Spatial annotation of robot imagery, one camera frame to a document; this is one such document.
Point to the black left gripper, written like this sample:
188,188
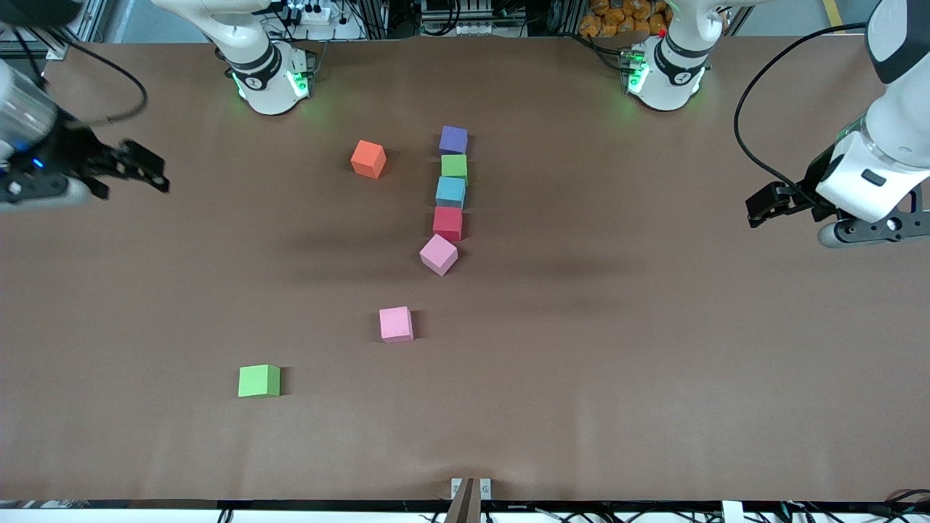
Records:
815,181

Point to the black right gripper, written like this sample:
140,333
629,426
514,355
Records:
67,155

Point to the green foam cube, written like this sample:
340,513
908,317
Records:
455,167
259,381

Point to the blue foam cube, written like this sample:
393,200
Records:
450,192

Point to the red foam cube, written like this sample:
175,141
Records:
448,223

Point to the pink foam cube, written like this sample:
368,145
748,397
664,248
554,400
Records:
439,254
396,324

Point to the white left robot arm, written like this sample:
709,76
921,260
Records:
672,73

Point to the bag of orange items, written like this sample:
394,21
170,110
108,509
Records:
625,18

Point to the orange foam cube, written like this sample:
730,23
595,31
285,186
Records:
368,159

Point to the white power strip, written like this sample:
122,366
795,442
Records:
316,13

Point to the purple foam cube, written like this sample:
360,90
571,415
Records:
453,139

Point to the grey electronics box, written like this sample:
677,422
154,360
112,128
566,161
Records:
465,18

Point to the aluminium frame profile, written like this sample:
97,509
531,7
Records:
65,36

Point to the aluminium post with bracket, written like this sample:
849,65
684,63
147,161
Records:
470,490

